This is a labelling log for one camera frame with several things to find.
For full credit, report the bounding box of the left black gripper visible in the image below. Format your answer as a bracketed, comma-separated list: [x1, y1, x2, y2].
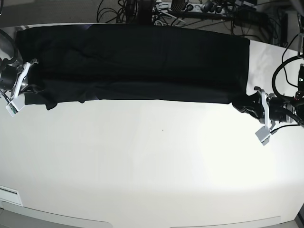
[237, 92, 296, 123]

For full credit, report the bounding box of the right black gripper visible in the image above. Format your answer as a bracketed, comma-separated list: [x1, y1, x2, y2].
[0, 65, 30, 93]

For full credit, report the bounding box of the black T-shirt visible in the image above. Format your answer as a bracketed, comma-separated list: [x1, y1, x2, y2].
[15, 24, 250, 109]

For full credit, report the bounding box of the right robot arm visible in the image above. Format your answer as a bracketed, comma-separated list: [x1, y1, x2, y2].
[0, 29, 29, 94]

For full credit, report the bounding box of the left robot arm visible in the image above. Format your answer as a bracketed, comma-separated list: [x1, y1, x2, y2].
[232, 15, 304, 125]

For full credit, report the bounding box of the black equipment box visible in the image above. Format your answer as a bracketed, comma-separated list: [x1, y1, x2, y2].
[234, 10, 269, 28]

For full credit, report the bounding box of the white label plate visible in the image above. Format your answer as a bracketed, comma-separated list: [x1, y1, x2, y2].
[0, 186, 23, 207]

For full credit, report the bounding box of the white power strip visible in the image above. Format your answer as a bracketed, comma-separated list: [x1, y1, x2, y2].
[185, 1, 223, 14]

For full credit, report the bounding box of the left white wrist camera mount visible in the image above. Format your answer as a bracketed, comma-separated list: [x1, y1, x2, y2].
[254, 86, 276, 146]

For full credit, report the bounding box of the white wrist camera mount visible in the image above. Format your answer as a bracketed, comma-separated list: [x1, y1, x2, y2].
[254, 86, 276, 146]
[0, 59, 38, 116]

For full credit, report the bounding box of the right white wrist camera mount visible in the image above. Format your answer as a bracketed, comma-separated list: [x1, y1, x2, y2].
[0, 59, 38, 116]

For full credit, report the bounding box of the black table pedestal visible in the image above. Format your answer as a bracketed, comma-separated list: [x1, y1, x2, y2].
[125, 0, 155, 25]

